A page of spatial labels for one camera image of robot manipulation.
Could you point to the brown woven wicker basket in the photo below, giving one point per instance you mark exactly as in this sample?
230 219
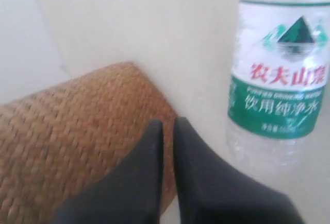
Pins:
57 142

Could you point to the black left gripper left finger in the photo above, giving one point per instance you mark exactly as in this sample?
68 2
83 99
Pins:
131 193

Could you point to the clear plastic water bottle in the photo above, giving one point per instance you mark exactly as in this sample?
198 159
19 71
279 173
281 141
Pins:
278 79

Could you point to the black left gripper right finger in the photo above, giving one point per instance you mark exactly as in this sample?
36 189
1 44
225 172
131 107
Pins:
212 191

